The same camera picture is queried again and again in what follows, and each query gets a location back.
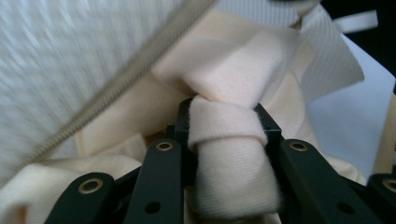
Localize cream cloth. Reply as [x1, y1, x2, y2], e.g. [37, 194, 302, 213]
[0, 7, 396, 224]
[0, 0, 379, 188]

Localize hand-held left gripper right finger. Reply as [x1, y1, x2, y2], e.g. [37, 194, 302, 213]
[254, 102, 385, 224]

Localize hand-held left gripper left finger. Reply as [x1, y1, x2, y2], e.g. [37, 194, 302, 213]
[122, 97, 199, 224]

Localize beige rope drawstring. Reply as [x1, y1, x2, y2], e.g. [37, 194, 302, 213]
[22, 0, 218, 164]

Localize light blue table mat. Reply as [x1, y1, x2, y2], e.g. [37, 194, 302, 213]
[307, 33, 396, 179]

